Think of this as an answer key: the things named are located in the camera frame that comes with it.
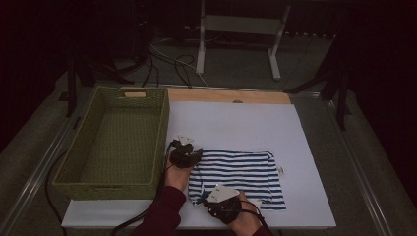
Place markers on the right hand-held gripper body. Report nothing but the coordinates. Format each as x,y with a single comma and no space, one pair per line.
224,206

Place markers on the person's left hand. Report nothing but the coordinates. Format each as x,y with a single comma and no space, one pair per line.
177,178

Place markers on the white metal frame desk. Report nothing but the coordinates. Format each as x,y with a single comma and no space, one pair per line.
242,24

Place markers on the green woven basket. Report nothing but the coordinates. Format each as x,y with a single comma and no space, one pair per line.
124,147

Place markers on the blue white striped polo shirt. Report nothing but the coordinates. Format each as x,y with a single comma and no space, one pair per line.
242,170

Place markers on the white table mat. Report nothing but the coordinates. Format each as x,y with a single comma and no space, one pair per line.
246,124

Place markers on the black metal stand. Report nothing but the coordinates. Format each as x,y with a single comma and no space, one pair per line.
71,91
342,105

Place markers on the person's right hand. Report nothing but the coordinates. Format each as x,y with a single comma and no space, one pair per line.
246,224

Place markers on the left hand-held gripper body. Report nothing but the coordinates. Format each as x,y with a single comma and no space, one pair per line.
183,155

